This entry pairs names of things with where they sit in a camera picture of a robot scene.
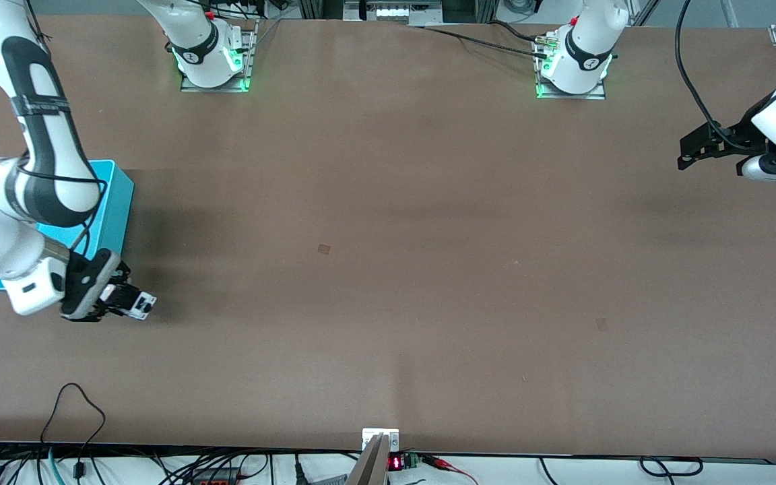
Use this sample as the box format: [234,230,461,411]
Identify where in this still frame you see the light blue plastic bin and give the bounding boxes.
[0,160,135,292]

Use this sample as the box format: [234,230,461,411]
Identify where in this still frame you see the grey control equipment box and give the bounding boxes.
[343,0,443,25]

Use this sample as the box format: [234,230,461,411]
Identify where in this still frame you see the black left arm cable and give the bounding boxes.
[675,0,766,153]

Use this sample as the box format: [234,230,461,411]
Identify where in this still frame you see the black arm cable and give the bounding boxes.
[675,0,766,153]
[21,152,110,257]

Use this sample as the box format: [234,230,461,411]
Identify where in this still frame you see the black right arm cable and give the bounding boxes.
[21,152,110,257]

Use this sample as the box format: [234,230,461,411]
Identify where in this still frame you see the black looped cable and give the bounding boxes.
[40,383,106,480]

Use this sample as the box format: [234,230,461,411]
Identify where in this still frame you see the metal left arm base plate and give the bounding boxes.
[533,34,608,100]

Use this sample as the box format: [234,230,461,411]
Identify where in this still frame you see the black cable across table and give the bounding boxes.
[422,20,552,53]

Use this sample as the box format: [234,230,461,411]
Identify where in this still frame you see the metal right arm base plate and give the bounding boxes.
[181,19,258,93]

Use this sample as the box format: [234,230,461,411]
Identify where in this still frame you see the white metal table bracket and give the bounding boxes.
[362,428,400,453]

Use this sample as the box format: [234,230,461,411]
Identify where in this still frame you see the aluminium camera stand bar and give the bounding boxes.
[346,433,389,485]

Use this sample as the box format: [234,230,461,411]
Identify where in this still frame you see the black coiled floor cable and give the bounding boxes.
[639,456,704,478]

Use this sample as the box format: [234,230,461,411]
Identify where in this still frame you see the red clip lead wires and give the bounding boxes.
[420,455,480,485]

